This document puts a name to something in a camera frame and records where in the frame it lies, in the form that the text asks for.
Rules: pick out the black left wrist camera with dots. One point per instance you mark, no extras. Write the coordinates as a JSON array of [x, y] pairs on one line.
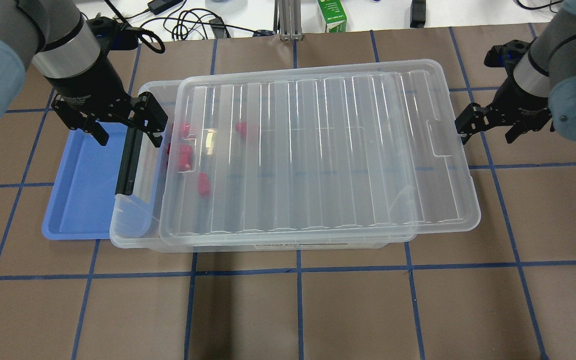
[[113, 35]]

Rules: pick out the clear plastic box lid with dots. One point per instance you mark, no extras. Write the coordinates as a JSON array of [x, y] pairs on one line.
[[446, 193]]

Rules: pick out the red block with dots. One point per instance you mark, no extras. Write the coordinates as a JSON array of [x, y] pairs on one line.
[[204, 188], [245, 130], [185, 160], [184, 129]]

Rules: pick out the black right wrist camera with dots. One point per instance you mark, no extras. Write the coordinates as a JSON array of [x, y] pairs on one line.
[[506, 55]]

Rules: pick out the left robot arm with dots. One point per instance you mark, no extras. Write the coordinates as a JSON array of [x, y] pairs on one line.
[[71, 53]]

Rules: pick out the black power adapter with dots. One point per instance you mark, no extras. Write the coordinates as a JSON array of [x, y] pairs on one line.
[[157, 7]]

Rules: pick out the red block in box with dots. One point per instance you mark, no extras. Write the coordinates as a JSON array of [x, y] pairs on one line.
[[245, 130], [185, 160], [184, 129]]

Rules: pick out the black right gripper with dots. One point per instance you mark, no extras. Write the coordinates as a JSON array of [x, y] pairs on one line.
[[524, 102]]

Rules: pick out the green white carton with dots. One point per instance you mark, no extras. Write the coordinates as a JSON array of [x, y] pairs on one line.
[[332, 16]]

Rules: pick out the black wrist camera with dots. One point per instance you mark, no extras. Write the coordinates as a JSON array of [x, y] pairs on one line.
[[113, 35], [506, 55]]

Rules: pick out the aluminium frame post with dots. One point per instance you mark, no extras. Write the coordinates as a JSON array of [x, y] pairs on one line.
[[288, 20]]

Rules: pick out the blue plastic tray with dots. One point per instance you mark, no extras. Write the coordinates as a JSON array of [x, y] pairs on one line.
[[82, 200]]

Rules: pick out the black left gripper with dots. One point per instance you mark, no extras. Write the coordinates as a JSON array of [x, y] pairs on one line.
[[89, 89]]

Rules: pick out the clear plastic storage box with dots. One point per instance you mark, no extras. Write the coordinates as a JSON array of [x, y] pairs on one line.
[[138, 210]]

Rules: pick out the black device on desk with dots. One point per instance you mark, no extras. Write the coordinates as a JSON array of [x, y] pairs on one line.
[[417, 14]]

